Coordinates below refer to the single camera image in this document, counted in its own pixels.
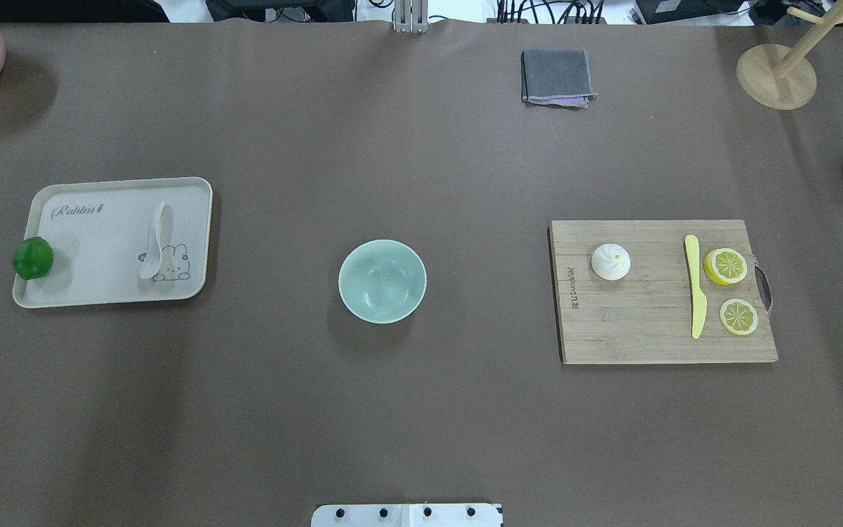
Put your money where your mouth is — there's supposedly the white ceramic soup spoon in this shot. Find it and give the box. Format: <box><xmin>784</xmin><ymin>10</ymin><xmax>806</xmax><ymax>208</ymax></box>
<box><xmin>140</xmin><ymin>201</ymin><xmax>173</xmax><ymax>280</ymax></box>

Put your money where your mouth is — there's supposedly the light green bowl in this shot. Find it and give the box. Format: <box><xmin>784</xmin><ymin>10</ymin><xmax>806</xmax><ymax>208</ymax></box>
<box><xmin>337</xmin><ymin>239</ymin><xmax>427</xmax><ymax>324</ymax></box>

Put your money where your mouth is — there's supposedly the aluminium frame post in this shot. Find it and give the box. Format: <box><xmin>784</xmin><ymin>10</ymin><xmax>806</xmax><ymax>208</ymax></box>
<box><xmin>394</xmin><ymin>0</ymin><xmax>429</xmax><ymax>34</ymax></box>

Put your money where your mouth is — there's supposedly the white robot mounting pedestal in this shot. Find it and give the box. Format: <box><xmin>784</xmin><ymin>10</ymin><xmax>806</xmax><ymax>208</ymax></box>
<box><xmin>310</xmin><ymin>503</ymin><xmax>504</xmax><ymax>526</ymax></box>

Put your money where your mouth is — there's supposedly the thick lemon half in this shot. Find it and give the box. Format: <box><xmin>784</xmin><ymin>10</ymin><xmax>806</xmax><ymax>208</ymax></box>
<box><xmin>703</xmin><ymin>247</ymin><xmax>749</xmax><ymax>285</ymax></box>

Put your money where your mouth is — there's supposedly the white steamed bun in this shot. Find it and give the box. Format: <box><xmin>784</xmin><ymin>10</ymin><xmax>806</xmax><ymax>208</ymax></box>
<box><xmin>590</xmin><ymin>243</ymin><xmax>632</xmax><ymax>281</ymax></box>

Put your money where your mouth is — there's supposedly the yellow plastic knife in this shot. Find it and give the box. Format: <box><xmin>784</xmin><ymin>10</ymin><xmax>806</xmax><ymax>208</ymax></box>
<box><xmin>683</xmin><ymin>234</ymin><xmax>707</xmax><ymax>338</ymax></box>

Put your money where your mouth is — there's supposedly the bamboo cutting board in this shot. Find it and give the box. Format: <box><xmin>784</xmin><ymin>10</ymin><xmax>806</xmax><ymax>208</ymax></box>
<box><xmin>550</xmin><ymin>220</ymin><xmax>777</xmax><ymax>365</ymax></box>

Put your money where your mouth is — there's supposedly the grey folded cloth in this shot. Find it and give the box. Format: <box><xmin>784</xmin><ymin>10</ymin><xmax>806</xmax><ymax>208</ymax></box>
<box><xmin>521</xmin><ymin>49</ymin><xmax>598</xmax><ymax>109</ymax></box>

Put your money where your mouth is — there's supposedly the beige rabbit serving tray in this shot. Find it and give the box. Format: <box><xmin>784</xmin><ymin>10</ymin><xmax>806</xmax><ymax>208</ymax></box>
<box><xmin>12</xmin><ymin>177</ymin><xmax>213</xmax><ymax>308</ymax></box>

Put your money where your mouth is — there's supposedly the thin lemon slice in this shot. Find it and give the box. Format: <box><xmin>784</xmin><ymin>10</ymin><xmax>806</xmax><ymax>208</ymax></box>
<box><xmin>719</xmin><ymin>298</ymin><xmax>759</xmax><ymax>336</ymax></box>

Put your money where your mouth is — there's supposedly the green lime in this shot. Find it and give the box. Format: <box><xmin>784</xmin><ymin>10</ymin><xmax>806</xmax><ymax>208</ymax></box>
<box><xmin>12</xmin><ymin>236</ymin><xmax>54</xmax><ymax>280</ymax></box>

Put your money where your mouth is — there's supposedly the wooden mug tree stand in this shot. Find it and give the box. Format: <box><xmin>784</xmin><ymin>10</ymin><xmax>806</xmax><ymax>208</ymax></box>
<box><xmin>735</xmin><ymin>1</ymin><xmax>843</xmax><ymax>111</ymax></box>

